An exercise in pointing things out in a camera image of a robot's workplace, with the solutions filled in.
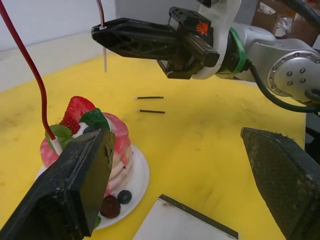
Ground brown cardboard box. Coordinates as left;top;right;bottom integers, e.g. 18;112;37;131
250;0;283;38
284;12;319;48

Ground white round plate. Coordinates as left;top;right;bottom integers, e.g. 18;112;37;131
34;143;151;231

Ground white matchbox dark striking strip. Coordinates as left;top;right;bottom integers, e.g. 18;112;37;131
132;193;240;240

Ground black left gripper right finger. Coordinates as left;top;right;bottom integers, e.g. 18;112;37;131
240;126;320;240

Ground blueberry on plate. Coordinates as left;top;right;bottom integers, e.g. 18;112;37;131
117;189;133;205

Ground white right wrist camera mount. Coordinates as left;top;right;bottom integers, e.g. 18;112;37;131
191;0;239;81

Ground black match white head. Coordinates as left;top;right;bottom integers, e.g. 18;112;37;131
136;108;166;115
133;95;165;101

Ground dark red raspberry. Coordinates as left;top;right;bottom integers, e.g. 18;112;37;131
99;194;122;220

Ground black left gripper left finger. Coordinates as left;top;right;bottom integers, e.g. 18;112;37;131
0;128;116;240

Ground yellow table mat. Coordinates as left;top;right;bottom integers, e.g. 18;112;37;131
0;56;307;240

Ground pink white layered cake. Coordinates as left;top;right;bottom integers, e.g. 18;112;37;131
39;95;133;198

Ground crumpled silver foil bag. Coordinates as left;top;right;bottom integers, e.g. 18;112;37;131
274;16;292;40

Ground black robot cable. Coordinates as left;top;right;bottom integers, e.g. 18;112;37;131
292;0;320;35
248;59;320;114

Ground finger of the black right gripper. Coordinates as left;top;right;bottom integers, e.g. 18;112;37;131
90;24;182;62
90;17;177;31

